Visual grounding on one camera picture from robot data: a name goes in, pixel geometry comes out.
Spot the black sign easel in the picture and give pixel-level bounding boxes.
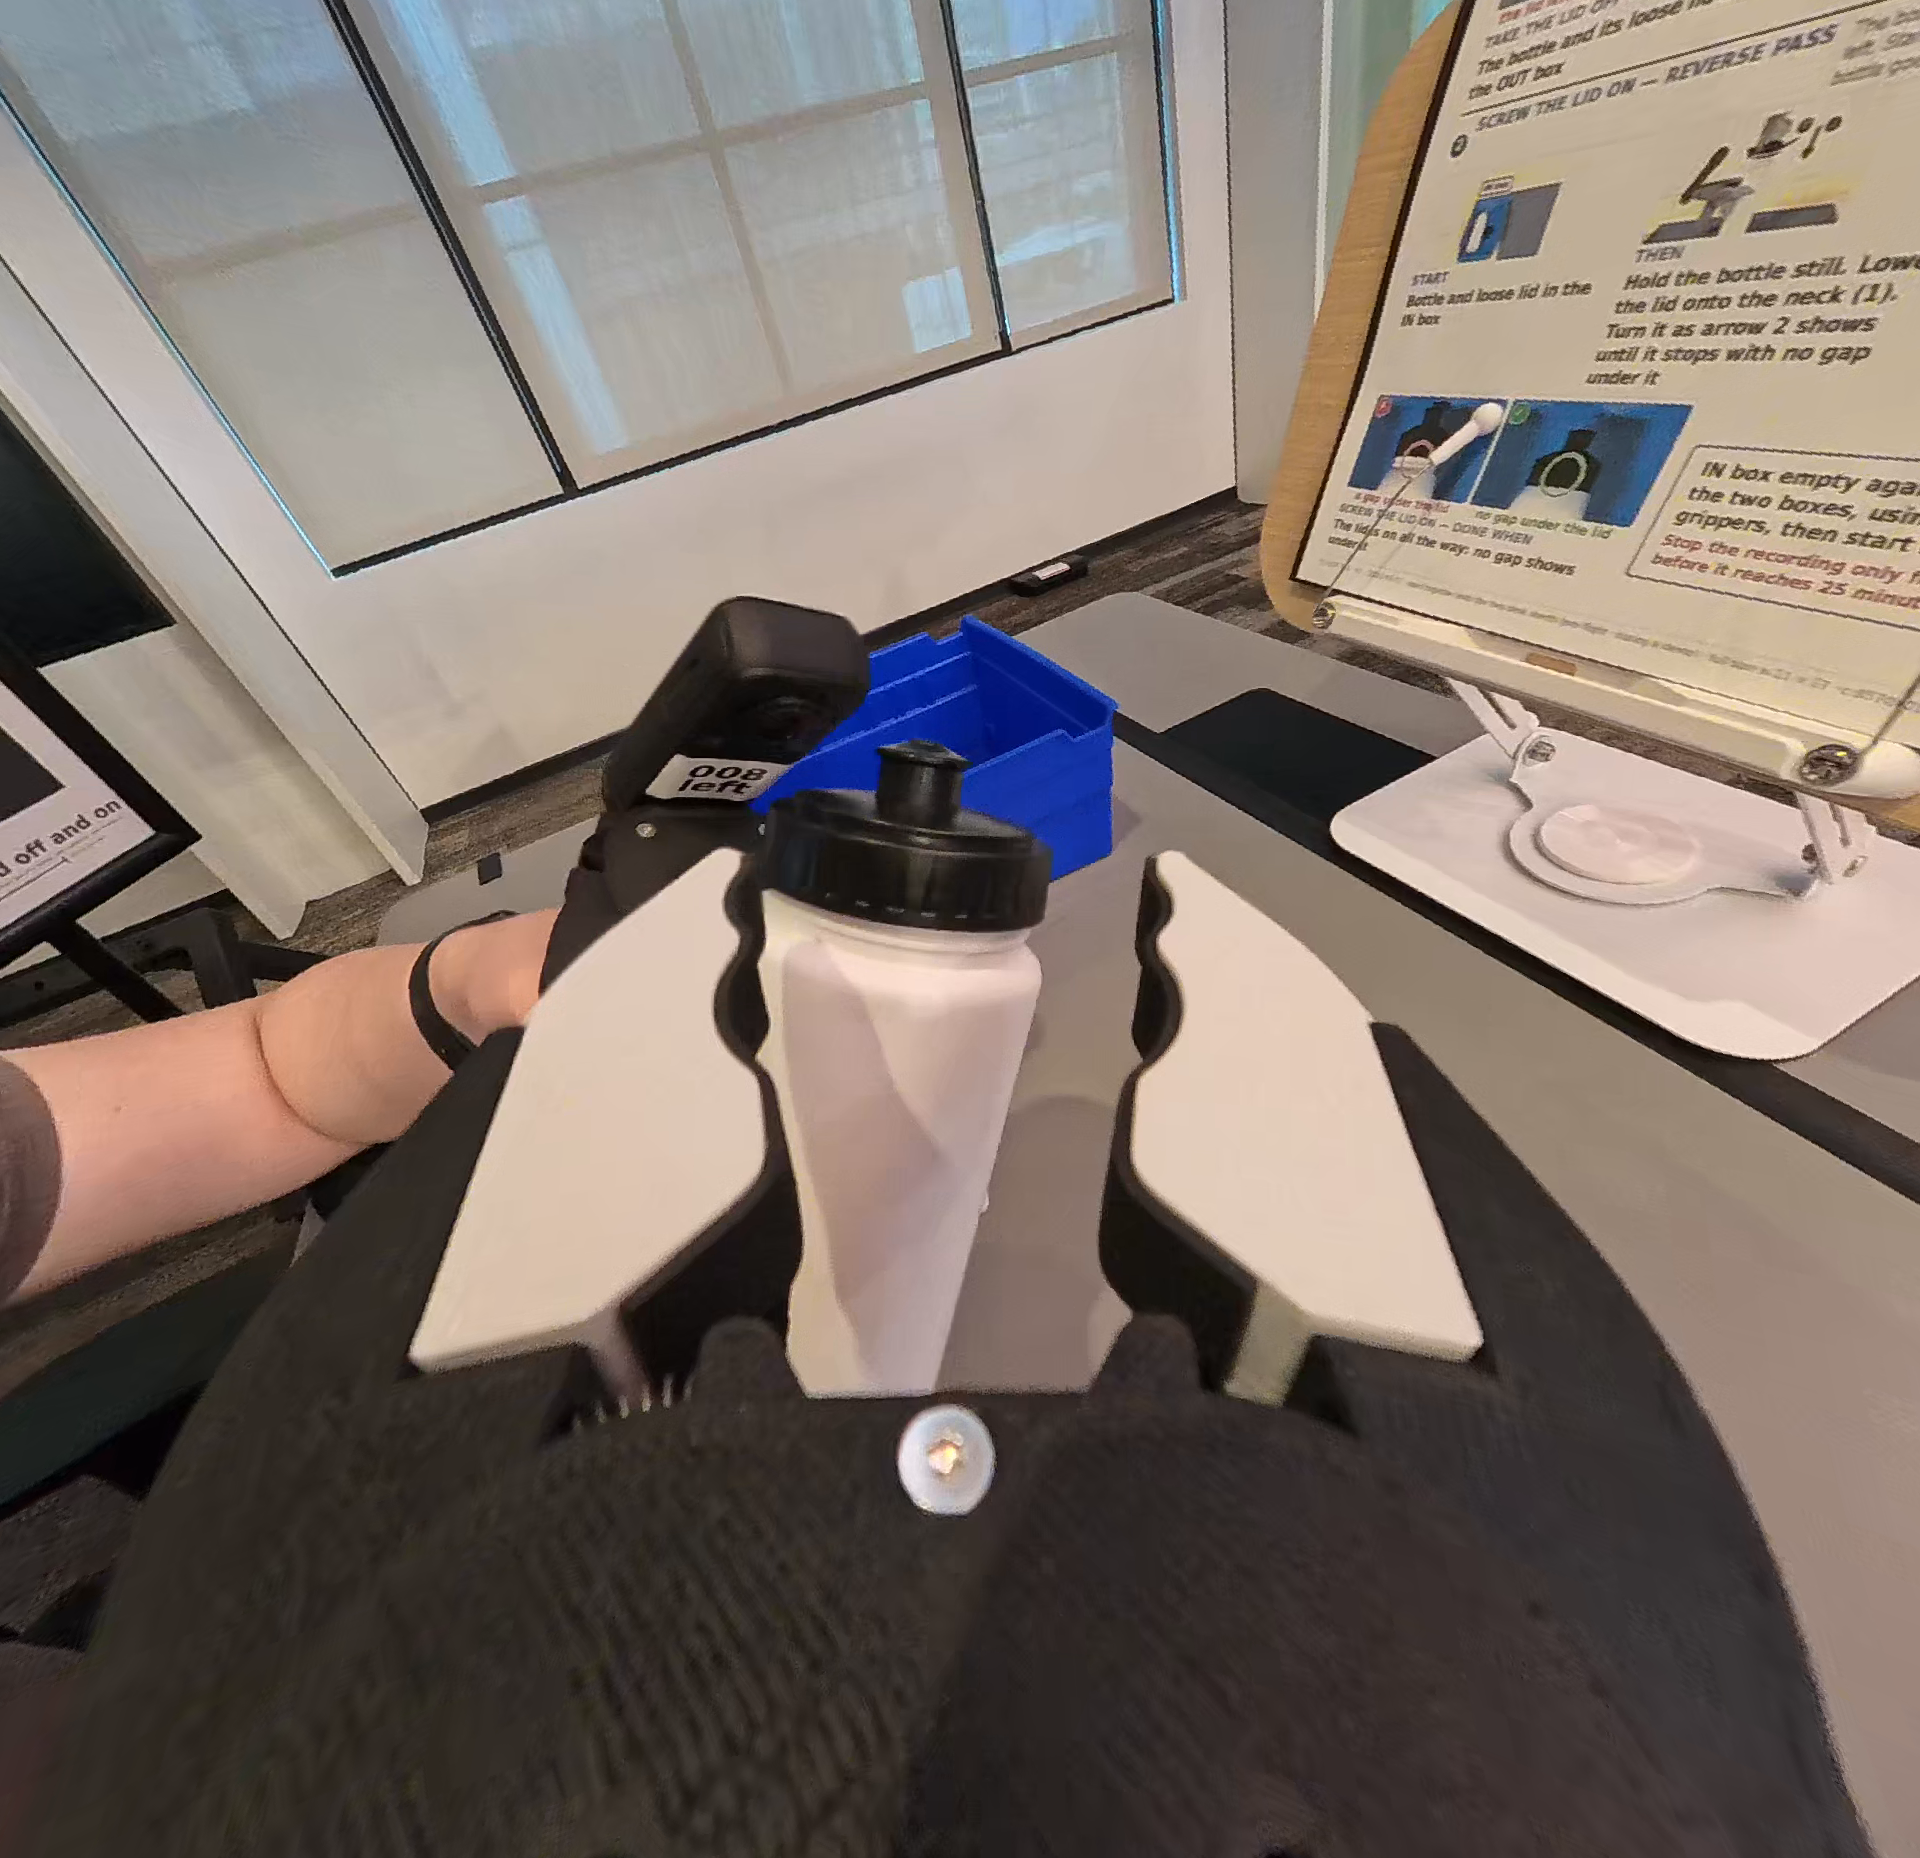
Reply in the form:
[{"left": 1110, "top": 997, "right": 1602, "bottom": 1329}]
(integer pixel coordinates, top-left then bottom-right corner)
[{"left": 0, "top": 913, "right": 323, "bottom": 1026}]

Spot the person's left forearm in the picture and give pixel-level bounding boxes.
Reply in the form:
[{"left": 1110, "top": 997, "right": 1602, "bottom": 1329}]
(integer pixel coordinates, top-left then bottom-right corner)
[{"left": 0, "top": 943, "right": 452, "bottom": 1305}]

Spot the printed instruction sheet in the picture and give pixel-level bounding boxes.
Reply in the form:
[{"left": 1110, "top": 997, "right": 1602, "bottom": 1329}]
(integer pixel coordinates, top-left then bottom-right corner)
[{"left": 1294, "top": 0, "right": 1920, "bottom": 697}]

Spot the black bottle lid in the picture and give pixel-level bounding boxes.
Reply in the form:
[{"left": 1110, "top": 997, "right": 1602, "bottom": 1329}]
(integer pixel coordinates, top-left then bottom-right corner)
[{"left": 765, "top": 740, "right": 1053, "bottom": 938}]

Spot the wooden display board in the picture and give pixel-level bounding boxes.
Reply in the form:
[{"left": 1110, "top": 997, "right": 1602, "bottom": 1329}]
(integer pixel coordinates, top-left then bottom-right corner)
[{"left": 1261, "top": 0, "right": 1920, "bottom": 721}]

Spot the dark wall screen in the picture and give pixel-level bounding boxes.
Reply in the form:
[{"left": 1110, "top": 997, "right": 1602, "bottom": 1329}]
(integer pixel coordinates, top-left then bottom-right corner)
[{"left": 0, "top": 418, "right": 174, "bottom": 668}]

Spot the black wristband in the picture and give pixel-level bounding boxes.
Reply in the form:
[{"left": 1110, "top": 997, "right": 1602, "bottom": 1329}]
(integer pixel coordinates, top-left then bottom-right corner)
[{"left": 407, "top": 913, "right": 520, "bottom": 1069}]

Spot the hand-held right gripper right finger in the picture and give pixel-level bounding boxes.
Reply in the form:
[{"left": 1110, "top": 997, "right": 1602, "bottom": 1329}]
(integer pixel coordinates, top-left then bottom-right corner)
[{"left": 1100, "top": 849, "right": 1486, "bottom": 1404}]

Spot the white plastic bottle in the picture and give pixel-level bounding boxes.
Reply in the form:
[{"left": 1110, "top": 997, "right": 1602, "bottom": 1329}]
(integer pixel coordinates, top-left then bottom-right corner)
[{"left": 757, "top": 897, "right": 1045, "bottom": 1395}]

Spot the framed marker sign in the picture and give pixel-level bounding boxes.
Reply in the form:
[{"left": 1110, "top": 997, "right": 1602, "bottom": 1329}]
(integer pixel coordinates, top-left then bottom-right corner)
[{"left": 0, "top": 643, "right": 201, "bottom": 938}]

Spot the dark chair seat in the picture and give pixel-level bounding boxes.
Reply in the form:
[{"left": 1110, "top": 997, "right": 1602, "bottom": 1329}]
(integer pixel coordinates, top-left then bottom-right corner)
[{"left": 0, "top": 1243, "right": 304, "bottom": 1507}]

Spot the blue plastic bin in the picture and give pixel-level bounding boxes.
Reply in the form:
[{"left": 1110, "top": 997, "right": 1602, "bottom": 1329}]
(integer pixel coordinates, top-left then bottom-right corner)
[{"left": 751, "top": 613, "right": 1120, "bottom": 875}]

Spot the person's left hand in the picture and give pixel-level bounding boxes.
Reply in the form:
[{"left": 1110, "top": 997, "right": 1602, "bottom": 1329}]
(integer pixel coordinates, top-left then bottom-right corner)
[{"left": 435, "top": 909, "right": 565, "bottom": 1036}]

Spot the black rectangular pad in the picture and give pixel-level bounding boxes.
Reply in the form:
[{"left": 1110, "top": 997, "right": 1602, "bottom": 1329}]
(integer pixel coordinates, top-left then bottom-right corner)
[{"left": 1161, "top": 688, "right": 1434, "bottom": 825}]

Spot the framed glass window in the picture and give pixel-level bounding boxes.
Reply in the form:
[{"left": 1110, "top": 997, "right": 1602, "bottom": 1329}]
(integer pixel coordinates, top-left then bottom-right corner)
[{"left": 0, "top": 0, "right": 1188, "bottom": 577}]

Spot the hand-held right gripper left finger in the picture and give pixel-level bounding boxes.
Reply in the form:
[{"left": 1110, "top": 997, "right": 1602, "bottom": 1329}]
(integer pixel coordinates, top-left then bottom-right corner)
[{"left": 407, "top": 845, "right": 792, "bottom": 1372}]

